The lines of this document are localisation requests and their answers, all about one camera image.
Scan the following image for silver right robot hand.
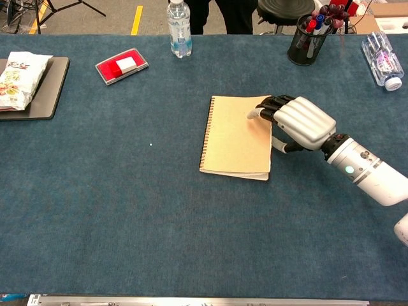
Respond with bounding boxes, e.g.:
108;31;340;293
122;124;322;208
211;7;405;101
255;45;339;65
246;94;337;154

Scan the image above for yellow spiral notebook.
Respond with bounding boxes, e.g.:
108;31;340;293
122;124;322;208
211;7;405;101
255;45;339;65
199;94;273;182

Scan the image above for black mesh pen holder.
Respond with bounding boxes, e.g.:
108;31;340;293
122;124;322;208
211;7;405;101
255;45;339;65
287;13;334;67

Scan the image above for clear water bottle pink label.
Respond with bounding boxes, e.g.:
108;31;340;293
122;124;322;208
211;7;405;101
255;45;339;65
361;31;405;92

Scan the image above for blue cap marker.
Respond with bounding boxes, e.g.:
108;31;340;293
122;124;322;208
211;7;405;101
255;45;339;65
312;14;326;36

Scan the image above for dark red artificial flowers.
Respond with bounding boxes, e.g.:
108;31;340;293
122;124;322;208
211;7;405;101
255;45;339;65
311;4;350;31

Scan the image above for black round stool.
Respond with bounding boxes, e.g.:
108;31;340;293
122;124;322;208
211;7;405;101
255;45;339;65
256;0;317;34

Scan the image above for cardboard box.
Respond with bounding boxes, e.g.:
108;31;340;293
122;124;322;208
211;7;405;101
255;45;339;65
349;0;408;35

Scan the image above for person in black trousers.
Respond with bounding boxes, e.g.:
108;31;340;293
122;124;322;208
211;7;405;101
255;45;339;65
184;0;259;35

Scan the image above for upright clear water bottle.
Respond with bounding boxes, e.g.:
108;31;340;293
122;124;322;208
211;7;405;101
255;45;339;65
166;0;193;59

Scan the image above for white stamp block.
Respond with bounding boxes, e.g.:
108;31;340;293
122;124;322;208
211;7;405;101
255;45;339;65
115;57;137;74

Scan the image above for red ink pad tray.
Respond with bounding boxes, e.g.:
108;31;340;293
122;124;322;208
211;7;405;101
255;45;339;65
94;47;150;86

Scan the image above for blue table cloth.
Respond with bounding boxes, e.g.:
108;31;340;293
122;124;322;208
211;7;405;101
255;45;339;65
0;33;408;302

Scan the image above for dark grey tray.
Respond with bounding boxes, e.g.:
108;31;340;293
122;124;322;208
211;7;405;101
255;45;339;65
0;56;71;121

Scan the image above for black tripod stand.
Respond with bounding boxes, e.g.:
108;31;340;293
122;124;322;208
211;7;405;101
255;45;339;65
6;0;107;34

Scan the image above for white snack bag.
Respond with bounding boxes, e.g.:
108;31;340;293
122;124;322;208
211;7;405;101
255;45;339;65
0;51;54;112

